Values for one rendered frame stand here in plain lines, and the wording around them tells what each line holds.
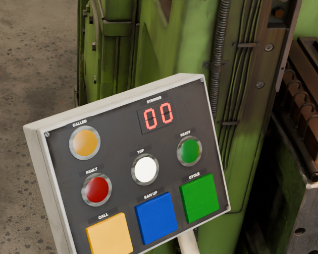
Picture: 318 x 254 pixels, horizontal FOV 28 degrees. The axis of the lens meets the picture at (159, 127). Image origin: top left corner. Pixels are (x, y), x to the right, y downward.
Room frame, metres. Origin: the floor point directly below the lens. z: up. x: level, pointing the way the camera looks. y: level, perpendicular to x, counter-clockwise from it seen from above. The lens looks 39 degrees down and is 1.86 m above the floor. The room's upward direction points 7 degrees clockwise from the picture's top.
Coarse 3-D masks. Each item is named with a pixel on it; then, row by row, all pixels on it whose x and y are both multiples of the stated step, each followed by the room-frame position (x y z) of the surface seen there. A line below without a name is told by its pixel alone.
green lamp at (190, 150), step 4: (188, 140) 0.90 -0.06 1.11; (192, 140) 0.90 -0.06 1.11; (184, 144) 0.89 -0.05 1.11; (188, 144) 0.89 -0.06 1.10; (192, 144) 0.90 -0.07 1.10; (196, 144) 0.90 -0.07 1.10; (184, 148) 0.88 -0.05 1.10; (188, 148) 0.89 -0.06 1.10; (192, 148) 0.89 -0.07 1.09; (196, 148) 0.90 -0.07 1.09; (180, 152) 0.88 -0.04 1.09; (184, 152) 0.88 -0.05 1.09; (188, 152) 0.88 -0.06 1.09; (192, 152) 0.89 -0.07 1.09; (196, 152) 0.89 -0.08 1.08; (184, 156) 0.88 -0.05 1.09; (188, 156) 0.88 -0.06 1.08; (192, 156) 0.88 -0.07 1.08; (196, 156) 0.89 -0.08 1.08; (184, 160) 0.87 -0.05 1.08; (188, 160) 0.88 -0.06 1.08; (192, 160) 0.88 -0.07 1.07
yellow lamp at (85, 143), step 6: (84, 132) 0.80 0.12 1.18; (90, 132) 0.81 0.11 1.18; (78, 138) 0.79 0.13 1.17; (84, 138) 0.80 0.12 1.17; (90, 138) 0.80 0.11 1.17; (96, 138) 0.81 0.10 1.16; (78, 144) 0.78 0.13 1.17; (84, 144) 0.79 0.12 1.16; (90, 144) 0.80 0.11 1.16; (96, 144) 0.80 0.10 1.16; (78, 150) 0.78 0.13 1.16; (84, 150) 0.78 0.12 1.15; (90, 150) 0.79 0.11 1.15
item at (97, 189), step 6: (90, 180) 0.76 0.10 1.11; (96, 180) 0.77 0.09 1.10; (102, 180) 0.77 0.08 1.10; (90, 186) 0.76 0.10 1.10; (96, 186) 0.76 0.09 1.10; (102, 186) 0.77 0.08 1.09; (108, 186) 0.77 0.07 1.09; (90, 192) 0.75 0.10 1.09; (96, 192) 0.76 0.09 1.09; (102, 192) 0.76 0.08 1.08; (90, 198) 0.75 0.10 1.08; (96, 198) 0.75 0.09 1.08; (102, 198) 0.76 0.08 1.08
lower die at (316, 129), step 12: (300, 48) 1.47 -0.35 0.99; (288, 60) 1.42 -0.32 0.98; (300, 60) 1.41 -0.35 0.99; (312, 60) 1.41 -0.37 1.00; (288, 72) 1.36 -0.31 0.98; (300, 72) 1.36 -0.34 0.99; (312, 72) 1.36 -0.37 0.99; (312, 84) 1.31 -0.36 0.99; (288, 96) 1.28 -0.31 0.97; (300, 96) 1.26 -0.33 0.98; (312, 96) 1.26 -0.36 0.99; (288, 108) 1.26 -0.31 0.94; (300, 120) 1.19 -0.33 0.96; (312, 120) 1.17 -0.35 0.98; (300, 132) 1.18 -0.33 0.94; (312, 132) 1.13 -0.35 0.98; (312, 144) 1.11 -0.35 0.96; (312, 156) 1.10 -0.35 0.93
